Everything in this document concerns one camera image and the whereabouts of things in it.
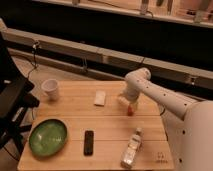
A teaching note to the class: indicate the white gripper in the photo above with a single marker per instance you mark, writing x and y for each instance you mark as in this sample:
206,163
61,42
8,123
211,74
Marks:
131,95

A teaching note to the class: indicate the red orange pepper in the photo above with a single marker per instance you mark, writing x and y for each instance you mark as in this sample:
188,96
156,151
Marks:
130,111

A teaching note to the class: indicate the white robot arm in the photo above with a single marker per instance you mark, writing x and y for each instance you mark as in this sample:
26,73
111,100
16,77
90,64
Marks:
196,152

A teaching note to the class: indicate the white sponge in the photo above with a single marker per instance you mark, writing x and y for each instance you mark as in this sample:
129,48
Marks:
100,98

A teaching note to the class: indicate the clear plastic bottle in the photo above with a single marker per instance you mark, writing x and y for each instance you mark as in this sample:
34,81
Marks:
132,149

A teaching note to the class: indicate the black remote control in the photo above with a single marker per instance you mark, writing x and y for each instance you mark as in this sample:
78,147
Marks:
88,142

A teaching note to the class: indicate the white paper cup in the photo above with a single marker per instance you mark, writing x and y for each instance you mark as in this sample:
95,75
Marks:
51,89

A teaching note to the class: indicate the green bowl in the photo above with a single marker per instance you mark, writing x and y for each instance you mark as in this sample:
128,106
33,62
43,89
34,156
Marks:
48,138

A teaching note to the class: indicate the black office chair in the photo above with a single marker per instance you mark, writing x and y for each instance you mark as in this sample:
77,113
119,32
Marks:
15,99

